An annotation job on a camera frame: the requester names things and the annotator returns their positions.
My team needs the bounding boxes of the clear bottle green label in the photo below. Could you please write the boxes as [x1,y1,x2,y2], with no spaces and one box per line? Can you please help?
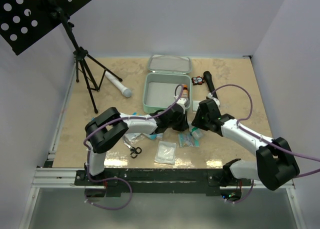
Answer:
[190,126,203,140]

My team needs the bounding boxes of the blue plaster packet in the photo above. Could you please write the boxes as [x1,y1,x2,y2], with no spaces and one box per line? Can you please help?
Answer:
[131,111,163,141]

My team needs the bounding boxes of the brown medicine bottle orange cap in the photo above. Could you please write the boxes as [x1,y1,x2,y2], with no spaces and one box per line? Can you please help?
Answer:
[181,84,190,100]

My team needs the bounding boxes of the mint green medicine case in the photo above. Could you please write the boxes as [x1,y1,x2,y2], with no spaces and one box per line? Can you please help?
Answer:
[142,54,193,114]

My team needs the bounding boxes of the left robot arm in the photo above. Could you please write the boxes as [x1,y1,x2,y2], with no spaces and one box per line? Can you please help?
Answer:
[83,99,189,185]

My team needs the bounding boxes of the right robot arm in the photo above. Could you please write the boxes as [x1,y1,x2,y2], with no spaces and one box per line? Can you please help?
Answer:
[192,99,300,191]

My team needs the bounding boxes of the teal cotton swab bag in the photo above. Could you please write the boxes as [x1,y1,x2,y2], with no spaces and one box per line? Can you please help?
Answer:
[178,132,200,148]

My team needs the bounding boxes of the white gauze pad packet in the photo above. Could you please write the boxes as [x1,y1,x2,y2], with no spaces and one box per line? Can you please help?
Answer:
[154,140,177,165]

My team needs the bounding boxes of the red owl toy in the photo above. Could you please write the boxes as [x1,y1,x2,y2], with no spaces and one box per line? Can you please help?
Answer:
[191,76,205,86]

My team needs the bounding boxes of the black microphone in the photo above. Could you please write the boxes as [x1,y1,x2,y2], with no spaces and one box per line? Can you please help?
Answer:
[203,71,218,99]

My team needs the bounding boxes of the small clear plaster bag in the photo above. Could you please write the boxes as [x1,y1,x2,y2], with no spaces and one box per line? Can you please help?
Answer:
[123,133,145,144]

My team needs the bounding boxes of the white microphone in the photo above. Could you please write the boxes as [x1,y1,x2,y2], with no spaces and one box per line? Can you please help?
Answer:
[104,71,132,98]

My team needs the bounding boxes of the black perforated music stand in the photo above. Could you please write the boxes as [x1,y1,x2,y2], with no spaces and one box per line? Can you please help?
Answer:
[0,0,110,113]

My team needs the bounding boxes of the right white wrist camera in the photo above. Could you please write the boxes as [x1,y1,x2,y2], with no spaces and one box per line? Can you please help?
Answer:
[206,92,220,108]

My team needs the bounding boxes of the black handled scissors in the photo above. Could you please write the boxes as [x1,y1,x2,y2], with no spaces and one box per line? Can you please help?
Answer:
[124,142,143,159]

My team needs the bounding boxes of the black base frame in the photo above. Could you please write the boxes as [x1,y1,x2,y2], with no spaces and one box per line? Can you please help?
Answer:
[74,168,251,197]

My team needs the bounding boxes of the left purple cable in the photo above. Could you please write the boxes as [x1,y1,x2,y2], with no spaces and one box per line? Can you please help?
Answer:
[83,84,185,210]

